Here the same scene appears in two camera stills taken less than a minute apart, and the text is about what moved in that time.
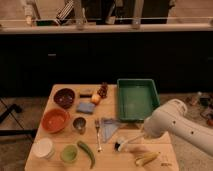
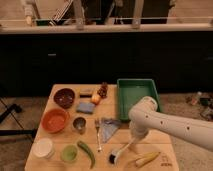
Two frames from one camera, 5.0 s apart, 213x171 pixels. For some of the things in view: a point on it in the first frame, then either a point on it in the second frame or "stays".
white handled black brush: (118, 147) -> (112, 157)
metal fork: (97, 124) stays
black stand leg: (30, 132) stays
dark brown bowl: (64, 97) stays
